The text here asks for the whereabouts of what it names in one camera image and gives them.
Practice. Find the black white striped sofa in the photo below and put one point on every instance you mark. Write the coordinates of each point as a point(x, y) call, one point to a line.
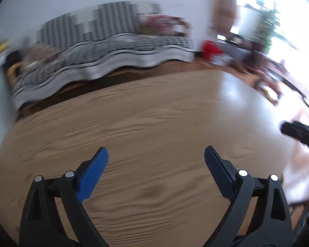
point(91, 43)

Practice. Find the floral cushion on sofa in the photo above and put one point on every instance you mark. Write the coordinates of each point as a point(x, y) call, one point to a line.
point(164, 25)

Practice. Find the pink children's tricycle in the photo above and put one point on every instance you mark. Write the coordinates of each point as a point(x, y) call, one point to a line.
point(267, 83)

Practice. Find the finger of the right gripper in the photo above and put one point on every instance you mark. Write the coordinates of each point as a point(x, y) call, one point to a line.
point(297, 131)

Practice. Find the brown patterned curtain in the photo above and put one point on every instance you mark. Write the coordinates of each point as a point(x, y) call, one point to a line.
point(223, 17)

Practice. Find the beige plush on sofa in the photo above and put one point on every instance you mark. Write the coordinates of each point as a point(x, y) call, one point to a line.
point(37, 56)

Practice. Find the black metal chair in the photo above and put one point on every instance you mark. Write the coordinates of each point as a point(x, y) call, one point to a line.
point(299, 214)

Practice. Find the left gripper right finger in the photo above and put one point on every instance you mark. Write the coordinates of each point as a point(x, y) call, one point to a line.
point(258, 214)

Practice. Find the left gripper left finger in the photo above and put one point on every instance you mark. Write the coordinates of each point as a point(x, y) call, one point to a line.
point(41, 224)

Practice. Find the red plastic bag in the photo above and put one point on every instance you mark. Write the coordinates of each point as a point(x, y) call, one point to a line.
point(210, 49)

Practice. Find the papers on floor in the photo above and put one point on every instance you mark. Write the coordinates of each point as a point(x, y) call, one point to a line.
point(221, 59)

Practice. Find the potted green plant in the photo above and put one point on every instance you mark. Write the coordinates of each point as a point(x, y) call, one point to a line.
point(266, 28)

